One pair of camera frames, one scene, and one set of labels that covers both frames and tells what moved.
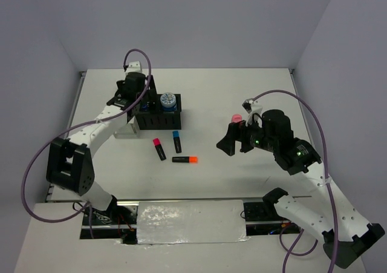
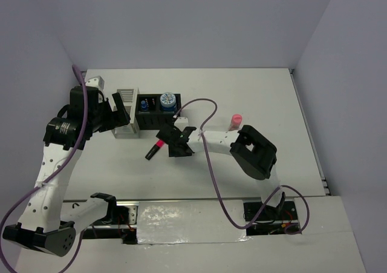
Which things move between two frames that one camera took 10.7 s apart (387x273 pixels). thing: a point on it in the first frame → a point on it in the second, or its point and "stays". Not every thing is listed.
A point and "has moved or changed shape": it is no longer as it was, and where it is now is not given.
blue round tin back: x=168 y=101 stays
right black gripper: x=236 y=131 → x=173 y=152
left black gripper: x=152 y=89 → x=117 y=118
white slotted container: x=130 y=131 stays
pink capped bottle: x=236 y=117 stays
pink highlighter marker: x=159 y=149 has moved or changed shape
